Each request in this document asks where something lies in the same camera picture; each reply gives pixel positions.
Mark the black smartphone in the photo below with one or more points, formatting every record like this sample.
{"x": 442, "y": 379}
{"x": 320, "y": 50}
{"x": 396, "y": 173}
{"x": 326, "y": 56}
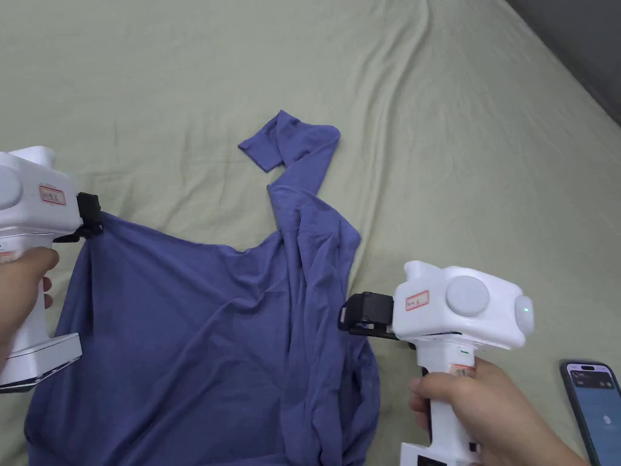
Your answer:
{"x": 599, "y": 403}

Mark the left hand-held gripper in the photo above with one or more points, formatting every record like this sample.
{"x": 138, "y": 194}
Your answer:
{"x": 34, "y": 204}

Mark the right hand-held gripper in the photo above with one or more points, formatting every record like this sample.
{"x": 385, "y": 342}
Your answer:
{"x": 465, "y": 310}

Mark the person's left hand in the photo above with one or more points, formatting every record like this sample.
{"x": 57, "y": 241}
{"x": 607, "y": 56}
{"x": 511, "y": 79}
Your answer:
{"x": 22, "y": 296}

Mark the dark blue shirt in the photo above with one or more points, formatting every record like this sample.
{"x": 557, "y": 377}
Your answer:
{"x": 194, "y": 340}

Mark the bed with pale green sheet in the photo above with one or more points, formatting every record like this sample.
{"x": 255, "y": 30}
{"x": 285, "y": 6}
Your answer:
{"x": 145, "y": 73}

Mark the person's right hand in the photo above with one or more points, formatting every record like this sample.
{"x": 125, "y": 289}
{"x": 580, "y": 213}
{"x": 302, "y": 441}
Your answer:
{"x": 495, "y": 417}

